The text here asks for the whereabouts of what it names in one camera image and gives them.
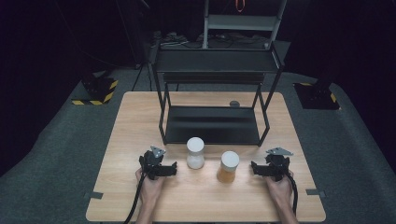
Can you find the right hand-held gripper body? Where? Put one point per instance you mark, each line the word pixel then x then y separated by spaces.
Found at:
pixel 278 165

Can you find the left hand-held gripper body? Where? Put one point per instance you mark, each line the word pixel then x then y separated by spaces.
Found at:
pixel 152 161

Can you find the white powder jar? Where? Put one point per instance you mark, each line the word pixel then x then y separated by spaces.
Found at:
pixel 195 154

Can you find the orange powder jar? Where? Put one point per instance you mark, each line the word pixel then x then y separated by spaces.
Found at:
pixel 228 168

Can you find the black two-tier metal rack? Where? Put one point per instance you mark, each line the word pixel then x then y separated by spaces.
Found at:
pixel 214 124

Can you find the person's left hand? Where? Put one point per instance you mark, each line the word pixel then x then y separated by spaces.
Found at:
pixel 151 188

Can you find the person's right hand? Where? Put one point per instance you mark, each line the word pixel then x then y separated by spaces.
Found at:
pixel 280 189

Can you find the grey tape piece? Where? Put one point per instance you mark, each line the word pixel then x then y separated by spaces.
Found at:
pixel 315 193
pixel 93 195

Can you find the small grey round cap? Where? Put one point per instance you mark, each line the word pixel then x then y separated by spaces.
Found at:
pixel 234 103

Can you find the black yellow-striped stand base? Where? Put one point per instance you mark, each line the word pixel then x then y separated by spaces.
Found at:
pixel 316 96
pixel 98 90

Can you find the black tripod stand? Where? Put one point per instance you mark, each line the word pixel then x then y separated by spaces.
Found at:
pixel 141 74

